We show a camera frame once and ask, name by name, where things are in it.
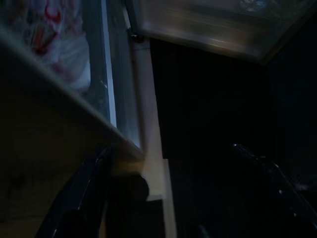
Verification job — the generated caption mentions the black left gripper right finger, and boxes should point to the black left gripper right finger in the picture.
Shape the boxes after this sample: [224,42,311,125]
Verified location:
[232,144,317,238]

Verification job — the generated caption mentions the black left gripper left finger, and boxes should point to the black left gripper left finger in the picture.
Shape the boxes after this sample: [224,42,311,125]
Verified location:
[34,147,114,238]

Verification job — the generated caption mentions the white plastic bag red print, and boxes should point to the white plastic bag red print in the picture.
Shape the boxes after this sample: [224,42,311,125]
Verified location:
[0,0,92,93]

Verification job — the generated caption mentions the grey fridge door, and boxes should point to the grey fridge door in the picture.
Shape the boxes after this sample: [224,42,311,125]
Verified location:
[128,0,317,65]

